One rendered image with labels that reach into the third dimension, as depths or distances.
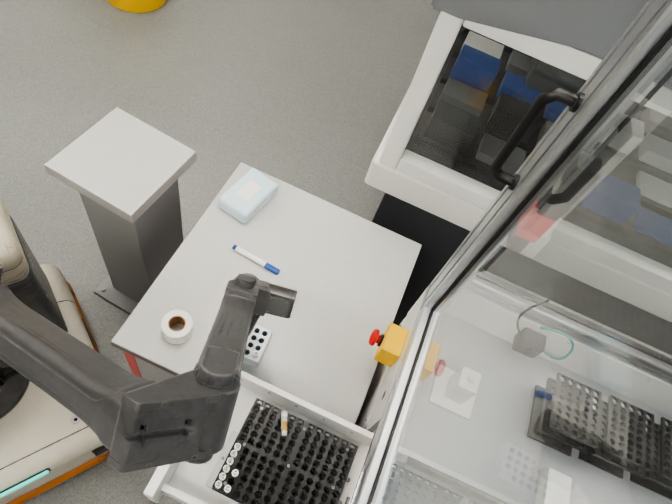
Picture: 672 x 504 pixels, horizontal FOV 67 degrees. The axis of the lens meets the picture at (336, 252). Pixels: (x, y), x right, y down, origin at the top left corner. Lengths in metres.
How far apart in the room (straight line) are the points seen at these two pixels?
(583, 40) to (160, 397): 0.95
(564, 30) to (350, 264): 0.73
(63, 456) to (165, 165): 0.87
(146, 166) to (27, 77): 1.56
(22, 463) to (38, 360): 1.12
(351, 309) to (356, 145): 1.54
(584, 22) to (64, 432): 1.64
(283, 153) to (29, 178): 1.13
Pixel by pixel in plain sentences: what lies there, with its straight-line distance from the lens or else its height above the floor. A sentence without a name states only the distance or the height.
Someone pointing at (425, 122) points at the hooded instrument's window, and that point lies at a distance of 1.31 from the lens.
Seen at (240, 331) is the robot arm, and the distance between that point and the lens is 0.76.
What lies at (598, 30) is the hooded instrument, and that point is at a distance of 1.12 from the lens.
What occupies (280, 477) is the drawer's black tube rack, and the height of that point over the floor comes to 0.90.
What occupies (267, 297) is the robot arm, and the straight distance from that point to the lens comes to 0.97.
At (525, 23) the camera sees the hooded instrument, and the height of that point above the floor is 1.41.
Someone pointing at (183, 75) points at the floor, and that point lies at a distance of 2.95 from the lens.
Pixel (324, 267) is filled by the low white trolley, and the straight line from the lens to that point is 1.35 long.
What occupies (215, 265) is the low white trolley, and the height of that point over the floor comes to 0.76.
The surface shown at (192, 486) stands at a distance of 1.09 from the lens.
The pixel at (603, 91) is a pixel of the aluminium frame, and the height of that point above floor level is 1.58.
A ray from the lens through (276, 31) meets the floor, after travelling 3.31.
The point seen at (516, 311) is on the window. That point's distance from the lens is 0.63.
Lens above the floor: 1.92
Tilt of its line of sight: 57 degrees down
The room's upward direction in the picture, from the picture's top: 21 degrees clockwise
